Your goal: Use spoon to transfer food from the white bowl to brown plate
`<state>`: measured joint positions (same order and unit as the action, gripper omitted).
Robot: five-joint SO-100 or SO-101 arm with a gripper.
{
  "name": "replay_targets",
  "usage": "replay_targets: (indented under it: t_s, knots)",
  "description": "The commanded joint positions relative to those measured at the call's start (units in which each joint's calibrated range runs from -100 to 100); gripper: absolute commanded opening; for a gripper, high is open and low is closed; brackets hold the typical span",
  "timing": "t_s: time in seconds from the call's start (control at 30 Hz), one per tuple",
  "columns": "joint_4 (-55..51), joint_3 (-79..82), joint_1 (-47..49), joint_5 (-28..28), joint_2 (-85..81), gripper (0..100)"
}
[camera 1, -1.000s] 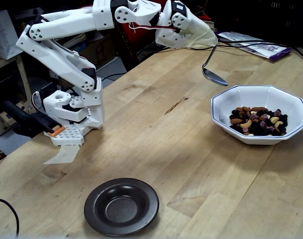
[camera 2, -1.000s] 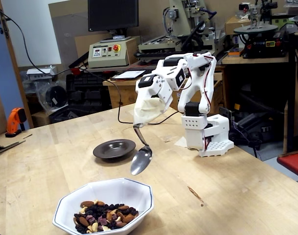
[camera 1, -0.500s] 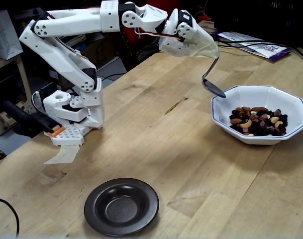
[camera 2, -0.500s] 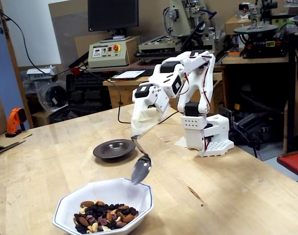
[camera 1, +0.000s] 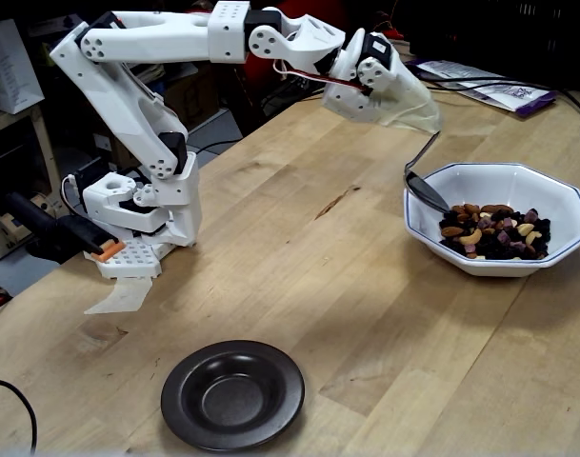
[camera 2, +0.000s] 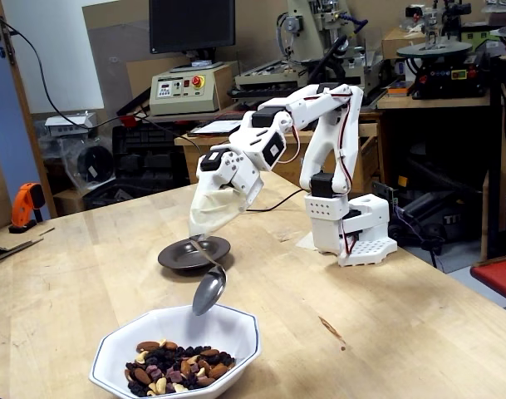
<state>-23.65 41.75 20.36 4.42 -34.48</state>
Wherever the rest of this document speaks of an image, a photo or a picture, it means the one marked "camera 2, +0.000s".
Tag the white octagonal bowl blue rim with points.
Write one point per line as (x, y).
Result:
(219, 328)

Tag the black scroll saw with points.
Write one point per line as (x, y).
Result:
(443, 79)

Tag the trail mix nuts and raisins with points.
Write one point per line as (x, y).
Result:
(173, 365)

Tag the orange black power tool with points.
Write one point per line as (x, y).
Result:
(26, 199)

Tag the flat cardboard piece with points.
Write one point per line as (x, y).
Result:
(3, 243)

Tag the dark brown plate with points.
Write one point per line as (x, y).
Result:
(178, 255)

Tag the metal spoon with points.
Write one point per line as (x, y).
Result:
(209, 293)

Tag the white paper sheet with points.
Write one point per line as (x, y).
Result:
(215, 126)

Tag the green box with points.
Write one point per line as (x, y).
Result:
(481, 35)

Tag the black filament spool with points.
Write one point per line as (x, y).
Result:
(94, 164)

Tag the masking tape piece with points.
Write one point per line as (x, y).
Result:
(306, 242)

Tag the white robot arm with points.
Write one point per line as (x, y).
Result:
(327, 141)

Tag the beige cnc milling machine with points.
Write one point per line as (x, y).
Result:
(315, 25)

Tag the black tool case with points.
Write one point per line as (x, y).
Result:
(148, 158)

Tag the green circuit board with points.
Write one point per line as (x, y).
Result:
(383, 192)

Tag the wooden workbench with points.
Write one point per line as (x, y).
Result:
(371, 162)

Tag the wooden door frame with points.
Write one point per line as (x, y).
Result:
(25, 108)

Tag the cardboard box with white parts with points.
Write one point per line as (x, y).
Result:
(398, 43)

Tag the black computer monitor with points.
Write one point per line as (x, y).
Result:
(190, 25)

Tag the wooden machine bench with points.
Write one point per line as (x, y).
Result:
(443, 102)

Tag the blue door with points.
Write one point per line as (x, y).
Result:
(3, 124)

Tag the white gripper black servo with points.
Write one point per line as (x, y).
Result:
(224, 178)

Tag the red padded chair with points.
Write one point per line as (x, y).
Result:
(497, 276)

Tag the beige control box red button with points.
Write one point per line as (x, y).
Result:
(182, 99)

